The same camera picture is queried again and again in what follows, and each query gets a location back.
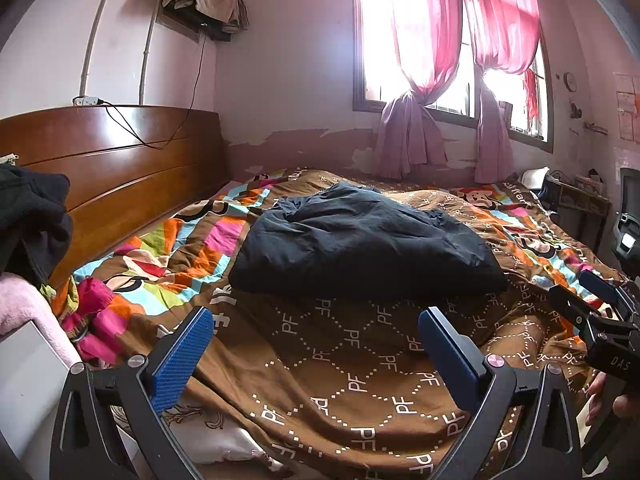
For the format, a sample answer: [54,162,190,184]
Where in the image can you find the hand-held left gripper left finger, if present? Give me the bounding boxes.
[49,306,215,480]

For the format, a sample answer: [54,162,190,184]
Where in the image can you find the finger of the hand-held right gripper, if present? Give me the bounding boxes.
[579,269,638,322]
[547,284,608,347]

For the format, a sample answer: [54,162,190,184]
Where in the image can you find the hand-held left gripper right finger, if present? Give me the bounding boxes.
[417,306,583,480]

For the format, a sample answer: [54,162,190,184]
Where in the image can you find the dark navy jacket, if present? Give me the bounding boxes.
[229,181,508,303]

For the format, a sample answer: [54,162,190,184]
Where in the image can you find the person's right hand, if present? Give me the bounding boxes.
[586,369,640,427]

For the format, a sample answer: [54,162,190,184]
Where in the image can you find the cluttered desk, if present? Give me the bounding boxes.
[545,169,613,257]

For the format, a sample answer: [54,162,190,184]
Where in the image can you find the pink crumpled garment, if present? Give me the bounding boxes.
[42,277,132,365]

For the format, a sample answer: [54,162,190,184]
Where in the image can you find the white bag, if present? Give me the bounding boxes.
[517,167,551,189]

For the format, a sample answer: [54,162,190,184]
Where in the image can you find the white board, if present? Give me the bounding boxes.
[0,320,143,480]

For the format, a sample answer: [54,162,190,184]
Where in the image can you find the pink fluffy cloth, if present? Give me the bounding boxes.
[0,272,83,367]

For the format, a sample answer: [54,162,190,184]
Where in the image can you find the wooden headboard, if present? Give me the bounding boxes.
[0,105,223,291]

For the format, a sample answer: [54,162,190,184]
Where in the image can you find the black garment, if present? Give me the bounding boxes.
[0,164,75,286]

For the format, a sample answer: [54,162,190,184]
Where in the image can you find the pink curtain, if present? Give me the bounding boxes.
[367,0,463,179]
[462,0,543,185]

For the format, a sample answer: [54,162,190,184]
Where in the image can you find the white pipe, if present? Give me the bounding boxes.
[80,0,124,99]
[139,0,164,107]

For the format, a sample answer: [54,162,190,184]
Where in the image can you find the window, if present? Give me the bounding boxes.
[352,0,556,156]

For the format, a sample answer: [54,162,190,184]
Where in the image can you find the wall papers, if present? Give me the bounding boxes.
[615,72,640,142]

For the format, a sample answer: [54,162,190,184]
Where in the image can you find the black cable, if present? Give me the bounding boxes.
[97,27,208,150]

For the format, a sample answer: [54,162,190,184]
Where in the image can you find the dark wall shelf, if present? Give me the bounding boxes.
[157,2,233,43]

